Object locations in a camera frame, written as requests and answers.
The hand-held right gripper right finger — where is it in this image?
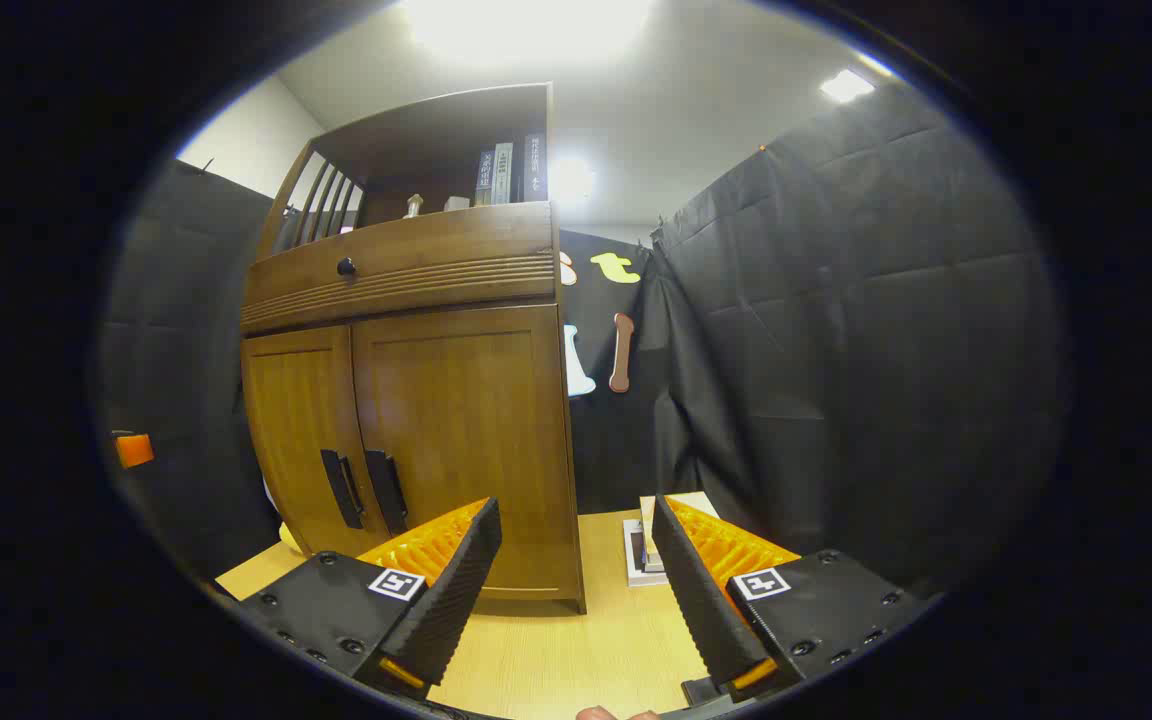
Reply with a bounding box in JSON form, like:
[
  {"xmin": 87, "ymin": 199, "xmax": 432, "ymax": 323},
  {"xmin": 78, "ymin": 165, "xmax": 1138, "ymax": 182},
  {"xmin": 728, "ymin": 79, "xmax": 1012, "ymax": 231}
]
[{"xmin": 651, "ymin": 493, "xmax": 937, "ymax": 706}]

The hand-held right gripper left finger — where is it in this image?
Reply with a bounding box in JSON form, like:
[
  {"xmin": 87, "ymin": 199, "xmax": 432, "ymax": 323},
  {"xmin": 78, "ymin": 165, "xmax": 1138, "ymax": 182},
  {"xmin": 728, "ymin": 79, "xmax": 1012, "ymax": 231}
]
[{"xmin": 236, "ymin": 497, "xmax": 503, "ymax": 701}]

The black door handle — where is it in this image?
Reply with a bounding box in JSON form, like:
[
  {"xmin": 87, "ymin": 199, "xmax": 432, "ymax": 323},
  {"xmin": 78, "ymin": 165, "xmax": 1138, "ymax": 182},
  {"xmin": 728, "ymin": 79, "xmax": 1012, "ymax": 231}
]
[
  {"xmin": 321, "ymin": 449, "xmax": 365, "ymax": 530},
  {"xmin": 365, "ymin": 450, "xmax": 409, "ymax": 537}
]

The wooden shoe cabinet door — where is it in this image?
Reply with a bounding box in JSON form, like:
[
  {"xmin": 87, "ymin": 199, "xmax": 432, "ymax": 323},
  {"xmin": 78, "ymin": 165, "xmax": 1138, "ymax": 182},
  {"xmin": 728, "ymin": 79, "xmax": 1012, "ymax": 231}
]
[
  {"xmin": 351, "ymin": 303, "xmax": 582, "ymax": 601},
  {"xmin": 241, "ymin": 325, "xmax": 377, "ymax": 558}
]

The wooden double-door shoe cabinet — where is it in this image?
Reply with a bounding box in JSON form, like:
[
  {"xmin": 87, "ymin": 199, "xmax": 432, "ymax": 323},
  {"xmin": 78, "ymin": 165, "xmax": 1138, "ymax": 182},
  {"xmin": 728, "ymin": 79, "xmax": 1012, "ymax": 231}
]
[{"xmin": 239, "ymin": 82, "xmax": 587, "ymax": 614}]

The wooden cabinet drawer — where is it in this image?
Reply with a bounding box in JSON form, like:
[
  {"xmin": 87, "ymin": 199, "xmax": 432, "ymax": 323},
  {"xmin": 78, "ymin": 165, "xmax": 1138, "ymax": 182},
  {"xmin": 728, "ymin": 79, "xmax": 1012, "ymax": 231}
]
[{"xmin": 241, "ymin": 202, "xmax": 557, "ymax": 336}]

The stack of books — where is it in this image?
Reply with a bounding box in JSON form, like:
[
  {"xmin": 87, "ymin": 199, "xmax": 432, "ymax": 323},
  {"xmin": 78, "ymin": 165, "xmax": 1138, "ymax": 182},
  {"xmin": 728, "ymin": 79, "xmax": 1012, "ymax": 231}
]
[{"xmin": 623, "ymin": 490, "xmax": 722, "ymax": 588}]

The black backdrop cloth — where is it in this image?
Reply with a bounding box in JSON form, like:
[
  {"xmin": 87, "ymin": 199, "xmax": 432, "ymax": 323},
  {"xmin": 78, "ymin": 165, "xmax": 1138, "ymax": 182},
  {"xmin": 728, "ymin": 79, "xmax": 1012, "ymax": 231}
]
[{"xmin": 101, "ymin": 80, "xmax": 1072, "ymax": 601}]

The rectangular ceiling light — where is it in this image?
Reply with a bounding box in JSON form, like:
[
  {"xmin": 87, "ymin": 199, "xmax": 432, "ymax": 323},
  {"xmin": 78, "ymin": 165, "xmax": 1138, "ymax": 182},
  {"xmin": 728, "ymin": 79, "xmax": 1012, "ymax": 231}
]
[{"xmin": 819, "ymin": 68, "xmax": 877, "ymax": 104}]

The large ceiling light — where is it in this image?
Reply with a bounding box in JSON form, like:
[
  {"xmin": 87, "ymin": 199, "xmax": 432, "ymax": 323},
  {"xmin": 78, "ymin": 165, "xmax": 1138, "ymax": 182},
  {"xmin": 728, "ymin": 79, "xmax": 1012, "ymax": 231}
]
[{"xmin": 401, "ymin": 0, "xmax": 657, "ymax": 66}]

